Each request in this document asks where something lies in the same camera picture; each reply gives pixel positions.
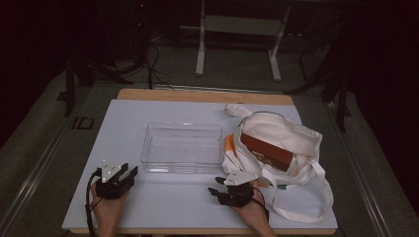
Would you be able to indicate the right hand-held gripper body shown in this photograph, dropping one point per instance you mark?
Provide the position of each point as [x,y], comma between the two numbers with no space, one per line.
[238,196]

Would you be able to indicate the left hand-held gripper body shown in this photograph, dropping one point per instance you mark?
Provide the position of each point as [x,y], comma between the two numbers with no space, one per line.
[110,189]

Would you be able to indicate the person's left hand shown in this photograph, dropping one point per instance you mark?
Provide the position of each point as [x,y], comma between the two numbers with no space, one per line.
[108,210]

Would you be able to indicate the person's right hand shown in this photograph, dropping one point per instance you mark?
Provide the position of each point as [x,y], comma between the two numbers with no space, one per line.
[255,212]

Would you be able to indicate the white table mat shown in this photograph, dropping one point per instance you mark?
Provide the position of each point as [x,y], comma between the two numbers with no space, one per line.
[125,138]

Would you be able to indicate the orange flat packet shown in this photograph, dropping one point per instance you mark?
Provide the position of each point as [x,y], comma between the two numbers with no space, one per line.
[230,144]

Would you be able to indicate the orange and green pen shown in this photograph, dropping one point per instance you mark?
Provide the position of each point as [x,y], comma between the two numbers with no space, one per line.
[280,186]

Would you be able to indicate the clear plastic box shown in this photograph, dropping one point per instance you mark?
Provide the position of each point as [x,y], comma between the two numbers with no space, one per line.
[182,148]

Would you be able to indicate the brown rectangular carton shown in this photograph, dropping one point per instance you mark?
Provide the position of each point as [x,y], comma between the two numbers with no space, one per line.
[267,152]

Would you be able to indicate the white canvas tote bag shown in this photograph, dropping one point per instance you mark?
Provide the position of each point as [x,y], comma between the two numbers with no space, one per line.
[280,131]

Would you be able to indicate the black tripod stand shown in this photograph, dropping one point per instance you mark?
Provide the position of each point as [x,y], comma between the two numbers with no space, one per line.
[108,70]

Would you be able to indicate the black metal stand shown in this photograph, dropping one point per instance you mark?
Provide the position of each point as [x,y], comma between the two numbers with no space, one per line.
[341,95]

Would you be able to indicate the white metal stand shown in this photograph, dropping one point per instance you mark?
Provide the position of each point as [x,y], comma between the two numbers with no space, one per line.
[242,25]

